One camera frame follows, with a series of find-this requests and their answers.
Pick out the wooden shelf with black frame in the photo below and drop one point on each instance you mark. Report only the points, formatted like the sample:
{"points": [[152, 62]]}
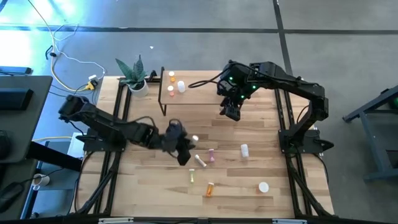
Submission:
{"points": [[199, 93]]}

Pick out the small orange pill bottle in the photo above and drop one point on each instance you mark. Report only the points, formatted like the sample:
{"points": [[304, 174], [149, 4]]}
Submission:
{"points": [[171, 74]]}

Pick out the dark grey desk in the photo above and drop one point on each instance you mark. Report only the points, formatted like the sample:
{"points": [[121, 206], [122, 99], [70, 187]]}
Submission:
{"points": [[34, 124], [28, 205]]}

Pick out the white paper cup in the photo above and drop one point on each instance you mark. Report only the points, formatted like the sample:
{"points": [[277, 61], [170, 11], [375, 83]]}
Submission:
{"points": [[40, 180]]}

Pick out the white box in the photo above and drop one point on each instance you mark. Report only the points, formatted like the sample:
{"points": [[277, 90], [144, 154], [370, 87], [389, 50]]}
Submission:
{"points": [[76, 147]]}

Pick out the white tube with orange label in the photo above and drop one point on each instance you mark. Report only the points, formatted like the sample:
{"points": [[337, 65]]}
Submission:
{"points": [[200, 160]]}

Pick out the yellow plug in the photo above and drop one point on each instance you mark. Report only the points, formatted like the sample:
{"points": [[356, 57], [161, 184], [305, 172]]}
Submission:
{"points": [[90, 85]]}

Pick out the black rounded object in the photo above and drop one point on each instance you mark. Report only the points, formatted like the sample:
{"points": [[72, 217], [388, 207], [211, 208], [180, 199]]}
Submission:
{"points": [[3, 144]]}

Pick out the black rectangular device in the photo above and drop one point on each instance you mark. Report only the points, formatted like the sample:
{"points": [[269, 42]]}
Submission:
{"points": [[15, 99]]}

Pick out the green pill bottle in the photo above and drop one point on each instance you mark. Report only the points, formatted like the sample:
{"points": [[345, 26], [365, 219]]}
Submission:
{"points": [[191, 175]]}

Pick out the yellow bottle with beige pills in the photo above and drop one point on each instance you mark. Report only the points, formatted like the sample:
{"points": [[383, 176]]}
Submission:
{"points": [[195, 138]]}

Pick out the black support beam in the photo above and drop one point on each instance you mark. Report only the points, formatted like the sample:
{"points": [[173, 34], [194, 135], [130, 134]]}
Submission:
{"points": [[53, 155]]}

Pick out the white opaque bottle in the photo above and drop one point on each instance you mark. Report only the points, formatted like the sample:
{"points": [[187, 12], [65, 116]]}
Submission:
{"points": [[244, 150]]}

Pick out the white power adapter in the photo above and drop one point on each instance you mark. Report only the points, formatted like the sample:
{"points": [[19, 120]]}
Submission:
{"points": [[92, 77]]}

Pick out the pink pill bottle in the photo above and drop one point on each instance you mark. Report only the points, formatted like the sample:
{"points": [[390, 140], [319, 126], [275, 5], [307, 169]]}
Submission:
{"points": [[211, 155]]}

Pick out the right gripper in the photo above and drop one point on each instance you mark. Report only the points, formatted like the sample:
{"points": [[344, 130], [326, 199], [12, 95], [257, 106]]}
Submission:
{"points": [[231, 90]]}

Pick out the black aluminium table frame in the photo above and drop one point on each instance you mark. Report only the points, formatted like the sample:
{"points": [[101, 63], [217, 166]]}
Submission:
{"points": [[277, 109]]}

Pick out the black bracket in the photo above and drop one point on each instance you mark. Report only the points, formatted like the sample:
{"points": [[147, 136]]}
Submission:
{"points": [[152, 74]]}

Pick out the tall clear pill bottle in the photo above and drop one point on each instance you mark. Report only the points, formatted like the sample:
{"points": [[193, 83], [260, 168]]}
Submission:
{"points": [[181, 86]]}

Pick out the blue-grey metal cart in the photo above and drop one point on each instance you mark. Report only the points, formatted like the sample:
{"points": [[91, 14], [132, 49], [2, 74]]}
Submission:
{"points": [[370, 137]]}

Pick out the tall orange pill bottle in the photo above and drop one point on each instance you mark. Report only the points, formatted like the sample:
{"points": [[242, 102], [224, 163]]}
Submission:
{"points": [[210, 189]]}

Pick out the silver aluminium extrusion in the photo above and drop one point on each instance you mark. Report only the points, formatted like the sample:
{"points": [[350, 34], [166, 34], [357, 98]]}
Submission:
{"points": [[115, 220], [289, 221]]}

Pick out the peach pill bottle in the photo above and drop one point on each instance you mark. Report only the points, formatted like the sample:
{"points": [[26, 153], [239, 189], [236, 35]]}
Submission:
{"points": [[170, 88]]}

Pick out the dark flat panel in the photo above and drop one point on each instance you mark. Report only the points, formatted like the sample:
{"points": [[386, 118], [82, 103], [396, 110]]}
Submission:
{"points": [[15, 70]]}

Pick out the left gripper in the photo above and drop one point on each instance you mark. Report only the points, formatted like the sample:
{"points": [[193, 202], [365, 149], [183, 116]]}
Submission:
{"points": [[174, 137]]}

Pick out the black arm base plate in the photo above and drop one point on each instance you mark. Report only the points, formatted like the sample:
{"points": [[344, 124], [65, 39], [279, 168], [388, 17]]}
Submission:
{"points": [[99, 147], [314, 146]]}

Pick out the snake plant in white pot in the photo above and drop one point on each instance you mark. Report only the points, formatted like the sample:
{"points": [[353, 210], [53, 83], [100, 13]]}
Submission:
{"points": [[140, 90]]}

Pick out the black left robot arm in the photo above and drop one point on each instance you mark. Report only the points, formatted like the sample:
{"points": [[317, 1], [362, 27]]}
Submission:
{"points": [[102, 121]]}

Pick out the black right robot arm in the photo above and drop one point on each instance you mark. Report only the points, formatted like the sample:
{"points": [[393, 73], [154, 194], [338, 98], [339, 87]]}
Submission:
{"points": [[298, 85]]}

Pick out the black computer mouse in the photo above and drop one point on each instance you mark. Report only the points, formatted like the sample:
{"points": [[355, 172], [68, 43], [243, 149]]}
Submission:
{"points": [[9, 194]]}

